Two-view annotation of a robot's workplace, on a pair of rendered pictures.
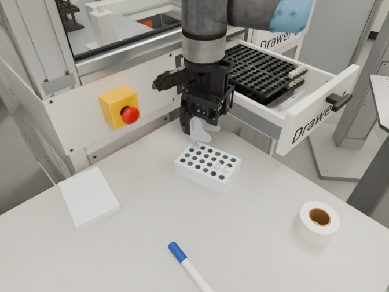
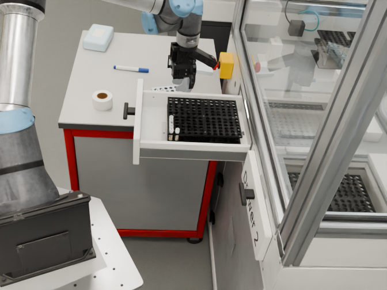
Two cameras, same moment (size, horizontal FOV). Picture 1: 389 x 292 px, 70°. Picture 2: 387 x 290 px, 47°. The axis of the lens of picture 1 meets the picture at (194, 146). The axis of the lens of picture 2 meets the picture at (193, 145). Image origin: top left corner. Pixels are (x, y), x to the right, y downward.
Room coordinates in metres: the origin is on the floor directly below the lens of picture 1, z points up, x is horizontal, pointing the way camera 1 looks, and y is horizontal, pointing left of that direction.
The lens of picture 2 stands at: (1.26, -1.03, 1.76)
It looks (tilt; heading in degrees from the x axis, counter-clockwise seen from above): 43 degrees down; 125
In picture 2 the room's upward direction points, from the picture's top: 8 degrees clockwise
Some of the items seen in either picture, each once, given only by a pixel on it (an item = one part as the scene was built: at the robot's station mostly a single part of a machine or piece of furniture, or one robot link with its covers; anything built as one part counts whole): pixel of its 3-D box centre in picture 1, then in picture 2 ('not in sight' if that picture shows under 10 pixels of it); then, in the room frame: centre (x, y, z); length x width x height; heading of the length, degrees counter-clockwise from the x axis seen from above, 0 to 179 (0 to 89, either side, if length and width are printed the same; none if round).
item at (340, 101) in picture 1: (336, 100); (129, 111); (0.50, -0.30, 0.91); 0.07 x 0.04 x 0.01; 133
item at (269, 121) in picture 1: (246, 77); (205, 125); (0.67, -0.14, 0.86); 0.40 x 0.26 x 0.06; 43
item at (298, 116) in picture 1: (320, 107); (138, 119); (0.52, -0.28, 0.87); 0.29 x 0.02 x 0.11; 133
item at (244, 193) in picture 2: not in sight; (247, 194); (0.95, -0.31, 0.91); 0.07 x 0.04 x 0.01; 133
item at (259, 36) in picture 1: (279, 32); (254, 202); (0.96, -0.29, 0.87); 0.29 x 0.02 x 0.11; 133
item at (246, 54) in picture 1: (249, 77); (202, 123); (0.66, -0.15, 0.87); 0.22 x 0.18 x 0.06; 43
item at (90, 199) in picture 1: (88, 196); (197, 65); (0.35, 0.22, 0.77); 0.13 x 0.09 x 0.02; 34
